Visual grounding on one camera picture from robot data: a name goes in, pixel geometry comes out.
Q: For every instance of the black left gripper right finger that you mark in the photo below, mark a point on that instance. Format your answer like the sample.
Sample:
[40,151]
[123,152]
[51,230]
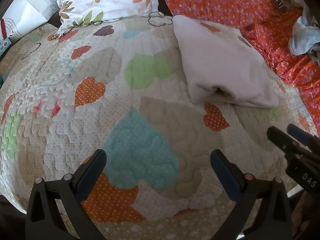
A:
[262,209]

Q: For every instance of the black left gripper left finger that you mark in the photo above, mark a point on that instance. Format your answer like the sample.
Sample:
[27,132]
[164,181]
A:
[43,219]

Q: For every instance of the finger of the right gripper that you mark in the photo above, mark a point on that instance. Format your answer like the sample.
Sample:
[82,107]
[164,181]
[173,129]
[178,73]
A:
[308,140]

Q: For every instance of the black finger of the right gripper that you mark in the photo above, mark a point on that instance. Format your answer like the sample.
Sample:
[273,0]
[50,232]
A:
[285,141]

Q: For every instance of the pale pink small garment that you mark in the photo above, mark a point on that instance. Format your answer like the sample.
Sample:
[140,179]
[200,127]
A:
[218,68]

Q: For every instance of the light blue crumpled cloth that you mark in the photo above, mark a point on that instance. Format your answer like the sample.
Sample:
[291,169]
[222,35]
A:
[305,36]

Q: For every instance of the red floral fabric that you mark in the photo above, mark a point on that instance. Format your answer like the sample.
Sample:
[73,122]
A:
[268,30]

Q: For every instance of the heart patterned quilt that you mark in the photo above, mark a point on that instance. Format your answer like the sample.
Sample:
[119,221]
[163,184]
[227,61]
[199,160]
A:
[120,87]

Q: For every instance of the teal colourful shapes box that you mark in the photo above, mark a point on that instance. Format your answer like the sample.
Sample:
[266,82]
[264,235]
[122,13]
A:
[4,45]

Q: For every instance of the white paper bag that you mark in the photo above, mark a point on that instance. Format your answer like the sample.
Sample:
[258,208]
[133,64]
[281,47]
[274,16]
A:
[23,16]

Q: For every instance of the floral white pillow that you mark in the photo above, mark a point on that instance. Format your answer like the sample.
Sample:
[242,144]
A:
[80,13]

